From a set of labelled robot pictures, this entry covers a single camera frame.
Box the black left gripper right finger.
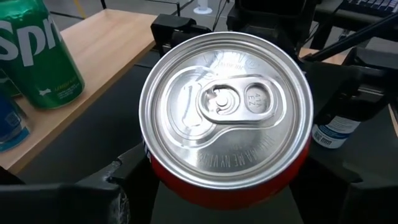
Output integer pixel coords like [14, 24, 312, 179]
[289, 157, 398, 224]

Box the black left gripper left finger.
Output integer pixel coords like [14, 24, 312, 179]
[0, 144, 161, 224]

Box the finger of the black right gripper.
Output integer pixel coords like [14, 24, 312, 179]
[315, 70, 386, 125]

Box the blue silver Red Bull can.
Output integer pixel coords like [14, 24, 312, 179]
[0, 93, 31, 153]

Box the red Fanta strawberry can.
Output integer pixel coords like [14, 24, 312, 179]
[138, 30, 314, 211]

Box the green Sprite can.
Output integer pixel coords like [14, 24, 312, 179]
[0, 0, 86, 110]
[0, 68, 22, 98]

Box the black keyboard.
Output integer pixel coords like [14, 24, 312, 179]
[340, 0, 398, 14]

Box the white round stand base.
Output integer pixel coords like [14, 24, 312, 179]
[193, 0, 214, 15]

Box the black block-shaped mount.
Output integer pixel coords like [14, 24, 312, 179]
[150, 14, 213, 58]

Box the yellow cable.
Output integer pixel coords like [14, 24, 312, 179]
[73, 0, 87, 19]

